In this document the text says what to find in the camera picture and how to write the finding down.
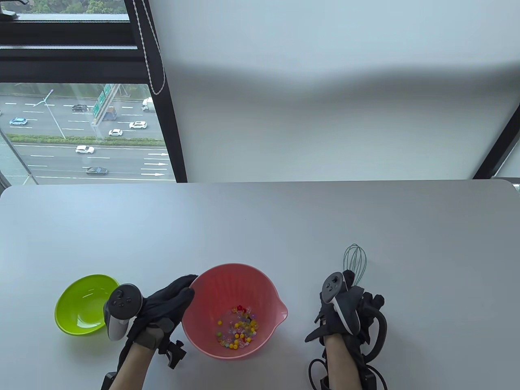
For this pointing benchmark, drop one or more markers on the person's left hand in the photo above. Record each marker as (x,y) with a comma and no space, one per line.
(162,304)

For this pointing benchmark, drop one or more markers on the person's right hand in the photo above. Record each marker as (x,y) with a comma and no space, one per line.
(367,304)

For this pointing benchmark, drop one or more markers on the pink salad bowl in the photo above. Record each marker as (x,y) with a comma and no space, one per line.
(227,284)

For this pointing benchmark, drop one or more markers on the pile of plastic decorations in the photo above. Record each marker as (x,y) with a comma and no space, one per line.
(239,327)

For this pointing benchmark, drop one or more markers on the small green plastic bowl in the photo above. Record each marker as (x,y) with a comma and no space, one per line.
(81,300)

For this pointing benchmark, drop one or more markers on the person's left forearm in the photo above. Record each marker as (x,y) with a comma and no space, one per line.
(134,365)

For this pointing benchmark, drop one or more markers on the person's right forearm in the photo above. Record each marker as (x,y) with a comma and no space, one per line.
(343,361)

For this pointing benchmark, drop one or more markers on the right wrist tracking controller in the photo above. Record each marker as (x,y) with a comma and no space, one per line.
(345,308)

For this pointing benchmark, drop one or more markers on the wrist tracking controller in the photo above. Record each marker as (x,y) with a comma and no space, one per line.
(345,308)
(122,304)

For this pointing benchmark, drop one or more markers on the left wrist tracking controller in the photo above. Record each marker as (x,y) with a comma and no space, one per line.
(122,304)

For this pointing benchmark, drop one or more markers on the white roller blind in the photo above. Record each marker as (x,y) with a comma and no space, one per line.
(325,101)

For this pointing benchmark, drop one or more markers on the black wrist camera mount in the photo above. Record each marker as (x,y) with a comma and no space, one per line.
(175,353)

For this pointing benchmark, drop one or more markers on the black slanted window post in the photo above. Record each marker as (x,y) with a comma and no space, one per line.
(499,146)

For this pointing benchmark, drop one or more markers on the black window frame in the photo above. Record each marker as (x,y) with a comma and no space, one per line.
(61,55)

